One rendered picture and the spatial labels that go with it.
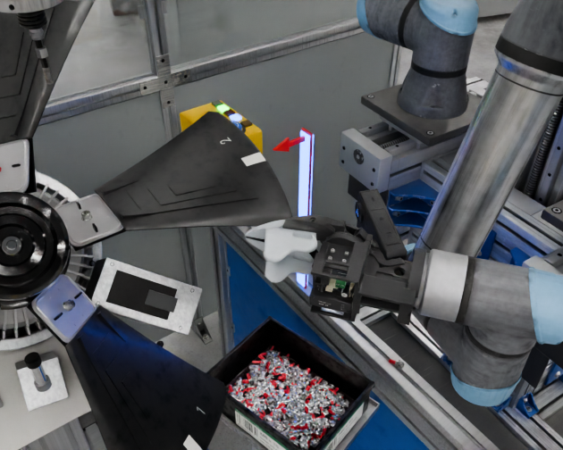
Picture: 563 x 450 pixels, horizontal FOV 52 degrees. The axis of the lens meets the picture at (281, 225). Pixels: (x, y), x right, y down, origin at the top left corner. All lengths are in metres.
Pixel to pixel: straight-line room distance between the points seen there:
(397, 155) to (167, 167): 0.59
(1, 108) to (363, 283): 0.47
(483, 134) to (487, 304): 0.19
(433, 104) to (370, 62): 0.75
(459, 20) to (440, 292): 0.70
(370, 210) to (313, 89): 1.20
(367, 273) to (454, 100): 0.70
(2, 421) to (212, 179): 0.48
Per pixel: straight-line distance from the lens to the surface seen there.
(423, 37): 1.24
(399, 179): 1.28
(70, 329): 0.74
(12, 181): 0.74
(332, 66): 1.89
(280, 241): 0.66
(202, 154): 0.82
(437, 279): 0.63
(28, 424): 0.99
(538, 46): 0.64
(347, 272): 0.63
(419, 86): 1.27
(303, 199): 0.95
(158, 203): 0.75
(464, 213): 0.70
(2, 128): 0.76
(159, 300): 0.86
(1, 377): 0.97
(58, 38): 0.77
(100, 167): 1.59
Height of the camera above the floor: 1.63
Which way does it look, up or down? 39 degrees down
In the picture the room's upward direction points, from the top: straight up
